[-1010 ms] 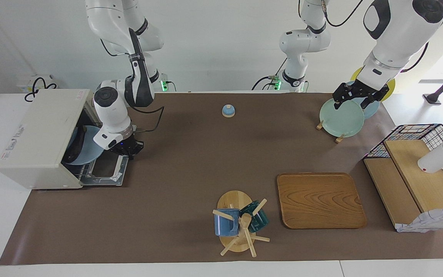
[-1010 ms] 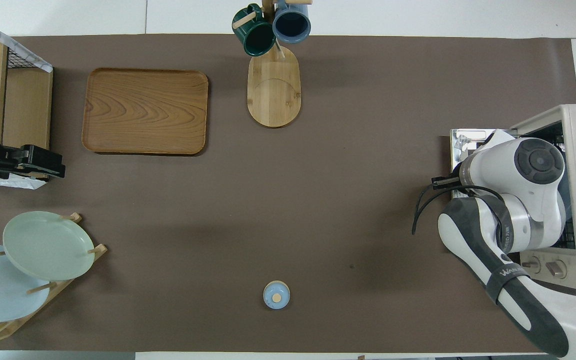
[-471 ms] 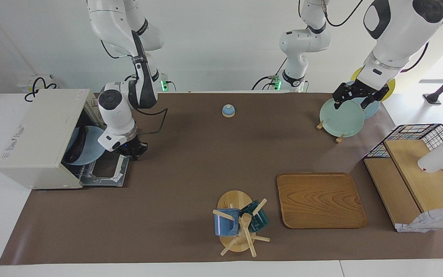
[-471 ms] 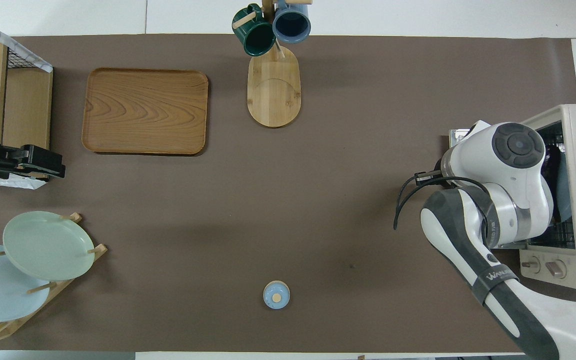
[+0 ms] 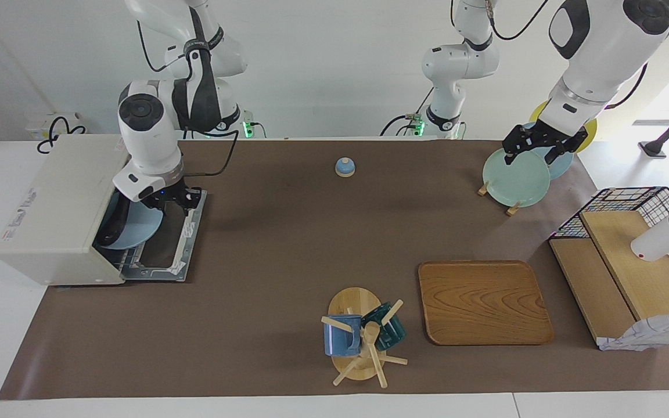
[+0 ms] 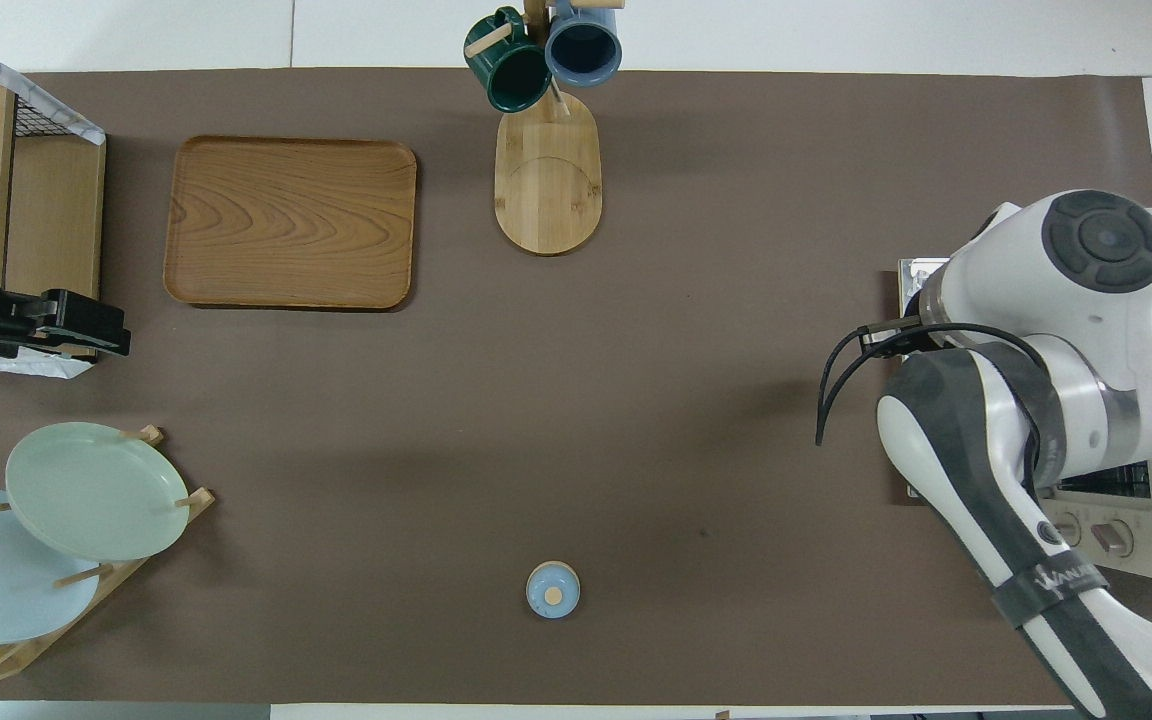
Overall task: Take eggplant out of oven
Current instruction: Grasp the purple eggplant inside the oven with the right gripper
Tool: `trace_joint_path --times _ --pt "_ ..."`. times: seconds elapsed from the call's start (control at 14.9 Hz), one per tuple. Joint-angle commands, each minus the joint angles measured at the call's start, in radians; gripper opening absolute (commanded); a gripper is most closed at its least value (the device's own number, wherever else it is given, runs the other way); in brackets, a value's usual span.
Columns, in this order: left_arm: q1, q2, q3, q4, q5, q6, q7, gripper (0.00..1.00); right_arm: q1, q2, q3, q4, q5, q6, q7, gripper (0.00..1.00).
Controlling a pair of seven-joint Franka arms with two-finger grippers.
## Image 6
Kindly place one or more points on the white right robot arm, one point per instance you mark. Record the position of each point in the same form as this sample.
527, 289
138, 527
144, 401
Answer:
1016, 280

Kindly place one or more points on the pale green plate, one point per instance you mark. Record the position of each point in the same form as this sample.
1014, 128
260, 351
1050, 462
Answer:
96, 490

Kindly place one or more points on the wooden plate rack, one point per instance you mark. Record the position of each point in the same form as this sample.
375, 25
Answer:
198, 500

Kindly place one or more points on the wooden serving tray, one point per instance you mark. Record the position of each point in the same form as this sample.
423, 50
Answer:
291, 225

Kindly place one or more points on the brown table mat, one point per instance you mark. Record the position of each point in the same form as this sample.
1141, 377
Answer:
536, 400

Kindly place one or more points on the wooden mug tree stand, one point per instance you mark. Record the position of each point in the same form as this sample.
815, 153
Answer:
548, 190

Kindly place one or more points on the small blue jar wooden knob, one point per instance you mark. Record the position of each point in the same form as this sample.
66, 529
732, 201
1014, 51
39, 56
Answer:
553, 590

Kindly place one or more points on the blue grey mug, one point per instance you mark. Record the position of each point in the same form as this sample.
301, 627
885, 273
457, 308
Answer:
583, 50

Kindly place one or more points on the dark green mug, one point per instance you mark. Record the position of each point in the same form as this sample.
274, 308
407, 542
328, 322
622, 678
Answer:
516, 80

